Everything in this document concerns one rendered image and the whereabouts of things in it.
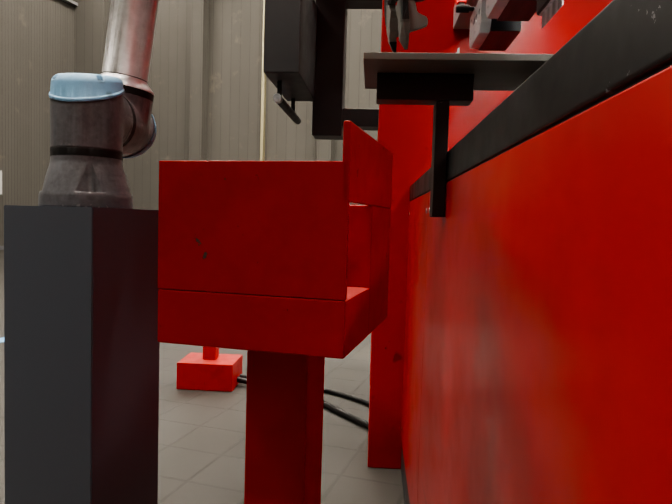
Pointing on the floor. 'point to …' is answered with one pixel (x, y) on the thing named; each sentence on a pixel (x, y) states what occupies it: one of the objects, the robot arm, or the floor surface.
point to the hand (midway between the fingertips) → (396, 44)
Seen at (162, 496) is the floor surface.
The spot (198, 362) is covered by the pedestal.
